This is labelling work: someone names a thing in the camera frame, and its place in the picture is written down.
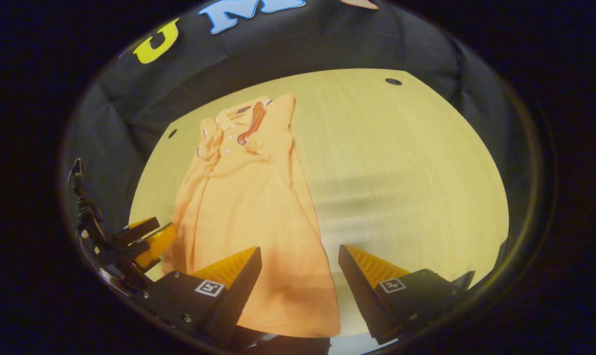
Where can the black backdrop cloth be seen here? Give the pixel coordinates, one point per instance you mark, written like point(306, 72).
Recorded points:
point(327, 44)

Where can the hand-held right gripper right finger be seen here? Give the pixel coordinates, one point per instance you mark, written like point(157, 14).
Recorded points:
point(359, 291)

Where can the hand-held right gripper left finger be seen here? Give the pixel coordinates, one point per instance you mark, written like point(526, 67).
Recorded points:
point(241, 291)

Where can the orange T-shirt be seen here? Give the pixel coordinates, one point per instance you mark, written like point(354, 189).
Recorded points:
point(258, 207)

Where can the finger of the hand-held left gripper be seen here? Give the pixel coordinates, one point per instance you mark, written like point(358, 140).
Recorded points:
point(157, 244)
point(140, 229)

